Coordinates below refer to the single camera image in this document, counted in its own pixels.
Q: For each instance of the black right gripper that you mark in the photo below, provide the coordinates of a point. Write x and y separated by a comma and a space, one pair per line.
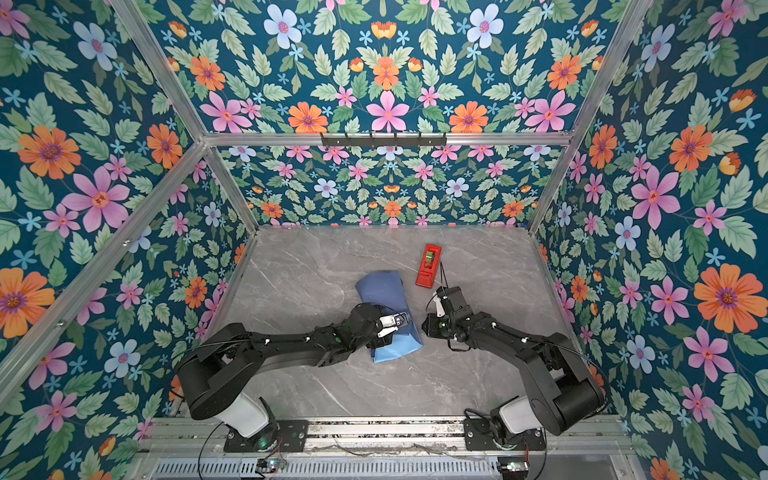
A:
430, 330

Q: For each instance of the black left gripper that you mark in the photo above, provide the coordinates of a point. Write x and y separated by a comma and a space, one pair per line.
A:
382, 341

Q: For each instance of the red tape dispenser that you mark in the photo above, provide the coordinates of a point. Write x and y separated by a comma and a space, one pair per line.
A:
429, 266

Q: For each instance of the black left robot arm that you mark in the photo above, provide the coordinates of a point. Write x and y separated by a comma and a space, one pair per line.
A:
213, 376

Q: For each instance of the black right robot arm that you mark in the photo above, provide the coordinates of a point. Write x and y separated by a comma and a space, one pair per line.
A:
559, 388

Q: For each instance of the aluminium left side bar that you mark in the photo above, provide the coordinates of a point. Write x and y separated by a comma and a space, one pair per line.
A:
22, 359

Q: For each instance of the aluminium horizontal back bar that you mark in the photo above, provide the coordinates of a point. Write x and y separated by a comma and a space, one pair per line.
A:
286, 140

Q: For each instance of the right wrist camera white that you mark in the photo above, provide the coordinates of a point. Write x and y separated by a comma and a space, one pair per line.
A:
440, 311

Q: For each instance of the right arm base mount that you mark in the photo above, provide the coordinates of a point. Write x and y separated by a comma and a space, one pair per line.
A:
511, 427

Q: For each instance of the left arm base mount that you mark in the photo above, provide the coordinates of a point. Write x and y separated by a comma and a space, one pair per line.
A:
270, 435

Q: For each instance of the white vented cable duct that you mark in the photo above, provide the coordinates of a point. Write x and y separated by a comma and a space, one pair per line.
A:
328, 468

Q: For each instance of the black hook rail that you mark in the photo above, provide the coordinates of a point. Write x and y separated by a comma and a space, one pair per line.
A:
371, 140

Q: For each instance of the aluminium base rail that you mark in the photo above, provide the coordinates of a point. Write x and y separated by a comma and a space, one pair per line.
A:
439, 435

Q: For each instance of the aluminium corner frame post left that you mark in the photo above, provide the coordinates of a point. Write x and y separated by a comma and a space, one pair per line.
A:
140, 32

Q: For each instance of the aluminium corner frame post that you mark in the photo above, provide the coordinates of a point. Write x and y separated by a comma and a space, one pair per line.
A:
140, 32
629, 25

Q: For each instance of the aluminium corner frame post right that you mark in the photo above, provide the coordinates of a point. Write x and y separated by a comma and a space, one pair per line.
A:
629, 25

